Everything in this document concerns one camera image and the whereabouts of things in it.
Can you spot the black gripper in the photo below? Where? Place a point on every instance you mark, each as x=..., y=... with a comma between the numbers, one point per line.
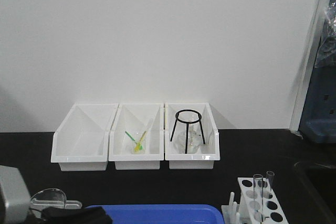
x=83, y=215

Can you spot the clear glass test tube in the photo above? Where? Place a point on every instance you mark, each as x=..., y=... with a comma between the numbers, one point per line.
x=258, y=204

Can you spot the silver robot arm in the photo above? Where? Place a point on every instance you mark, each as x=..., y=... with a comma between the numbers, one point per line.
x=15, y=198

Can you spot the white test tube rack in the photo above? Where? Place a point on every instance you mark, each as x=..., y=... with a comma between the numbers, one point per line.
x=243, y=212

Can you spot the grey pegboard drying rack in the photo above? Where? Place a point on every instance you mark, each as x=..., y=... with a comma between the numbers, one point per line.
x=318, y=117

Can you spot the blue plastic tray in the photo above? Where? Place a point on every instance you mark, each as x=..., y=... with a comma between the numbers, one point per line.
x=164, y=213

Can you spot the left white storage bin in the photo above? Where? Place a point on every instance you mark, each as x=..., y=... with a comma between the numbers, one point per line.
x=81, y=143

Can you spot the white storage bin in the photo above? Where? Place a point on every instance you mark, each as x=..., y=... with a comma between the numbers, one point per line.
x=81, y=143
x=207, y=154
x=134, y=117

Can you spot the yellow green plastic droppers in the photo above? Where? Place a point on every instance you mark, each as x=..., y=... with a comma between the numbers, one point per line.
x=138, y=140

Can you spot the middle white storage bin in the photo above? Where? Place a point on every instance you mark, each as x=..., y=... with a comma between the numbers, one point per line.
x=134, y=117

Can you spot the right white storage bin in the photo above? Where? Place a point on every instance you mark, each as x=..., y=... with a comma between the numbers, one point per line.
x=207, y=154

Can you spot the glass flask in bin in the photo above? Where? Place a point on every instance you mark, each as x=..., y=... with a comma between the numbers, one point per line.
x=189, y=141

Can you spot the black lab sink basin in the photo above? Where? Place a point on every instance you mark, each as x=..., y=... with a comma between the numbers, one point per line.
x=319, y=180

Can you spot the clear plastic bag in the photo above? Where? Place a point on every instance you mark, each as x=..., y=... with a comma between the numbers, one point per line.
x=326, y=51

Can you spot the black wire tripod stand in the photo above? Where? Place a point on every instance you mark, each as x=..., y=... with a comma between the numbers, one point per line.
x=177, y=129

